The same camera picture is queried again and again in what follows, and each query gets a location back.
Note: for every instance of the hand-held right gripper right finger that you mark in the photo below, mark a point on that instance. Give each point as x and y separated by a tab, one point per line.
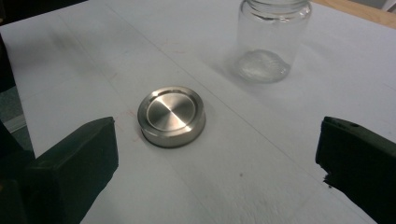
361	161

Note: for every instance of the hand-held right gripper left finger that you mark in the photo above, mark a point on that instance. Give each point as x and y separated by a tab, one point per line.
71	168

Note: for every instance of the round steel jar lid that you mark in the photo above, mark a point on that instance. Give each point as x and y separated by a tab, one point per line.
171	115

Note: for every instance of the clear glass jar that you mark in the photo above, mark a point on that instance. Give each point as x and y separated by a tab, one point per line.
271	46

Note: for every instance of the wooden table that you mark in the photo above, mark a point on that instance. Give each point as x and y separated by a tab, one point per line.
367	12

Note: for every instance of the aluminium floor rail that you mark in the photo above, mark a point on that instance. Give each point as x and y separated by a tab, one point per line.
14	123

